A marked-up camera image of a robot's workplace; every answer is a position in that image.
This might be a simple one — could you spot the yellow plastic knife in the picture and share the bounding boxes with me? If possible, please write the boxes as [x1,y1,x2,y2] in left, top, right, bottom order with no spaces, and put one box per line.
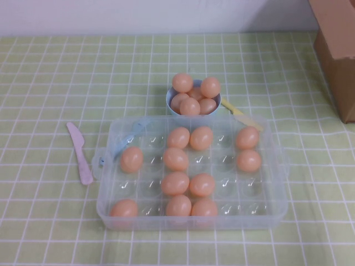
[220,97,264,131]

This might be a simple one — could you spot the brown cardboard box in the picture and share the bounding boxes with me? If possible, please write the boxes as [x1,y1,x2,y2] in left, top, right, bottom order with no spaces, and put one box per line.
[309,0,355,125]

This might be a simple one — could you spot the light blue bowl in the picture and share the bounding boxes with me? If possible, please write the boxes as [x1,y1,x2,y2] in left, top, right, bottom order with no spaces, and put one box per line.
[166,79,222,119]

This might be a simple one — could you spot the pink plastic knife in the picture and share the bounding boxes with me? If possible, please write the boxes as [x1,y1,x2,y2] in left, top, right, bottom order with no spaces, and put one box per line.
[65,121,94,186]

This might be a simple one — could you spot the green grid tablecloth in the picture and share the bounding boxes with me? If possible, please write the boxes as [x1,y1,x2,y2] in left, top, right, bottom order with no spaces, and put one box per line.
[0,30,355,266]

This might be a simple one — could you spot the transparent plastic egg box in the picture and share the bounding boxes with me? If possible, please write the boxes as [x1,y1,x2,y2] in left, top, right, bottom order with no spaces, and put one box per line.
[93,115,291,232]

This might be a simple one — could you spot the light blue plastic knife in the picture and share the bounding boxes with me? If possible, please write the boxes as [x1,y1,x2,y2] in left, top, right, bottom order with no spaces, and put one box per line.
[112,119,150,161]

